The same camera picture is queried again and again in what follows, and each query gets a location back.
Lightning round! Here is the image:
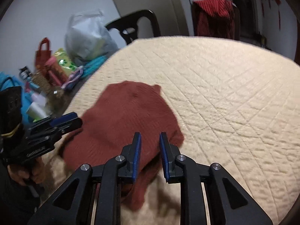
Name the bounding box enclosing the rust red knit sweater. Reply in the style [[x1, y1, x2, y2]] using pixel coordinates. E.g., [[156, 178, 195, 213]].
[[58, 81, 184, 211]]

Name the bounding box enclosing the left hand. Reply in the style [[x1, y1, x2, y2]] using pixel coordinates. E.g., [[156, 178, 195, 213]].
[[7, 157, 45, 186]]

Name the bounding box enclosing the white cup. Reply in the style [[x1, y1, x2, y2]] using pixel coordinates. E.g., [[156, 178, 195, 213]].
[[26, 102, 49, 121]]

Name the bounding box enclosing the green leaf patterned bag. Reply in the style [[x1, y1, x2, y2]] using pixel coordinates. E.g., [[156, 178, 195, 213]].
[[53, 48, 77, 76]]

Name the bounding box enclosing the teal lace mat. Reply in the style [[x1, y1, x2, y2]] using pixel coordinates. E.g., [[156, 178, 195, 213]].
[[81, 55, 108, 79]]

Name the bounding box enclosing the pink bottle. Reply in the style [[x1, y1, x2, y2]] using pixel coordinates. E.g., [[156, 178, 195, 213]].
[[45, 56, 63, 87]]

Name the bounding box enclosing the dark spray bottle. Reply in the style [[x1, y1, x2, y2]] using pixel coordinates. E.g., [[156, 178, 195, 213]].
[[19, 66, 33, 83]]

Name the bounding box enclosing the translucent white plastic bag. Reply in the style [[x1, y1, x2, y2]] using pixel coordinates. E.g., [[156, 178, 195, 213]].
[[64, 9, 119, 66]]

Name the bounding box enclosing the beige quilted table cover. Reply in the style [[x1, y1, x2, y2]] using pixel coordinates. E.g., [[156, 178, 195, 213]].
[[40, 35, 300, 225]]

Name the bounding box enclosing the dark wooden chair left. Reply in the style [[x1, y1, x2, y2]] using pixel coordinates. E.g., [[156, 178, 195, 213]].
[[105, 10, 161, 45]]

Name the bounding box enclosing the red checkered garment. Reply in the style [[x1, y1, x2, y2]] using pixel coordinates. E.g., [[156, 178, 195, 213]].
[[192, 0, 235, 40]]

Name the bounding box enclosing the chair with red garment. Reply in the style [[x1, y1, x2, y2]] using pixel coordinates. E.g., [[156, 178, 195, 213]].
[[191, 0, 241, 41]]

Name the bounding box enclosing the dark open doorway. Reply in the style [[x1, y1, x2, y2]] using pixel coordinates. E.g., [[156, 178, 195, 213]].
[[232, 0, 258, 39]]

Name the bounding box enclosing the navy pouch with pink cord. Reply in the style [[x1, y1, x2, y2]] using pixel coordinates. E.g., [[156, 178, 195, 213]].
[[61, 66, 83, 90]]

